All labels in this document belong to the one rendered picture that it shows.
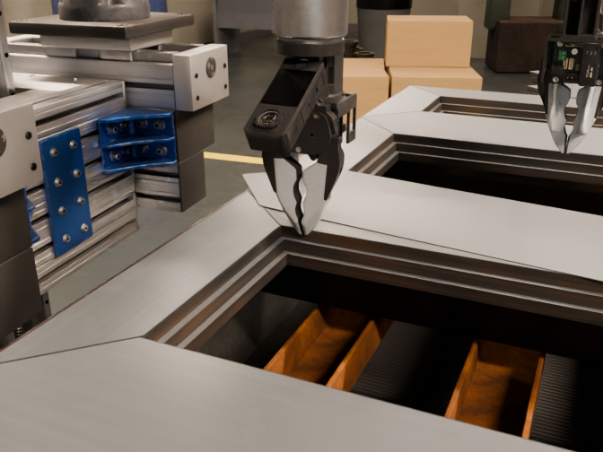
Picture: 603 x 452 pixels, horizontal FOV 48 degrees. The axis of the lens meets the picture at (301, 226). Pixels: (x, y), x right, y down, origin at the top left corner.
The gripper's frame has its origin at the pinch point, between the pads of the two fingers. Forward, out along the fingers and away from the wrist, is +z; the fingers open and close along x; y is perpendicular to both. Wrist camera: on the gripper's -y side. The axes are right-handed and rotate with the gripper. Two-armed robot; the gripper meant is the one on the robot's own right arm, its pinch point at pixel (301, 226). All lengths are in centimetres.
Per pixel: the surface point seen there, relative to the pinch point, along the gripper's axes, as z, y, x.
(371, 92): 53, 326, 100
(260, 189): 0.6, 10.5, 10.6
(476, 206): 0.7, 16.0, -16.3
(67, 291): 86, 100, 137
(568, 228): 0.7, 13.4, -27.2
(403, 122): 1, 54, 4
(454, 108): 3, 78, 0
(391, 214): 0.7, 9.2, -7.7
